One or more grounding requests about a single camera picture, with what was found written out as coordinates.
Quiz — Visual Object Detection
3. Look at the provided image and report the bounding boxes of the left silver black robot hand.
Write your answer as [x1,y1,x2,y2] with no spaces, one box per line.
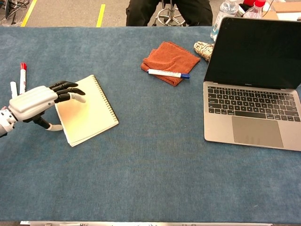
[8,80,87,132]

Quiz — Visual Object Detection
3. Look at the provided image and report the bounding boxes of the yellow spiral notebook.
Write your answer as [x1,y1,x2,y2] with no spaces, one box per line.
[54,74,119,147]

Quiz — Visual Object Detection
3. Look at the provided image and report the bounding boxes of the black-capped white marker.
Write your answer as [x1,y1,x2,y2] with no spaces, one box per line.
[10,81,18,99]

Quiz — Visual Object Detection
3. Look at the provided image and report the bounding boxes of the red whiteboard marker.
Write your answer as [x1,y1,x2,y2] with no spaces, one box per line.
[19,62,28,95]

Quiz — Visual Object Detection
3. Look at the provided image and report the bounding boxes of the blue whiteboard marker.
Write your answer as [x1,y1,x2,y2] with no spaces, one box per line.
[147,68,190,80]

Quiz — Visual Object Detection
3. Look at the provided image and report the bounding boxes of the person in black trousers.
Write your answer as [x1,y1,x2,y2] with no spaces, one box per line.
[126,0,214,27]

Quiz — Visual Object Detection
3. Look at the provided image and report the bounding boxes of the blue felt table mat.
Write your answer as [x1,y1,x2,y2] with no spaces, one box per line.
[0,25,301,223]

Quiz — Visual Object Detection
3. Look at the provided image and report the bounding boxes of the orange folded cloth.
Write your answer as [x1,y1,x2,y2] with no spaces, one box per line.
[140,41,201,87]

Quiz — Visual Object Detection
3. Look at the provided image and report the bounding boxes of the chrome stool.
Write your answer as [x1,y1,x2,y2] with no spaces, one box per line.
[152,0,186,27]

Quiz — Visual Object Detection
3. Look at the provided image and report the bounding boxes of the patterned rolled cloth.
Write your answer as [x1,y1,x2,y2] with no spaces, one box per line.
[193,41,215,62]

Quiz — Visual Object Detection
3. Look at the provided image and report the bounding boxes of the clear bottle blue label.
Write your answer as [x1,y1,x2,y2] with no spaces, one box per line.
[210,0,239,42]

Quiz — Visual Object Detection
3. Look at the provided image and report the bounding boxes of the grey open laptop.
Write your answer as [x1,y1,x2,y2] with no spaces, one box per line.
[203,16,301,152]

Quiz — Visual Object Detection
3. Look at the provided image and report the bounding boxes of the clear bottle red label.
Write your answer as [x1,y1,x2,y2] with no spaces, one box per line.
[242,0,267,19]

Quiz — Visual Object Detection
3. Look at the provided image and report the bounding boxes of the cardboard box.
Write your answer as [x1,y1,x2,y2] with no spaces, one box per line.
[262,0,301,22]

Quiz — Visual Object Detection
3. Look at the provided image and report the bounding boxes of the tangle of floor cables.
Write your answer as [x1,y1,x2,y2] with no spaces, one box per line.
[0,0,31,25]

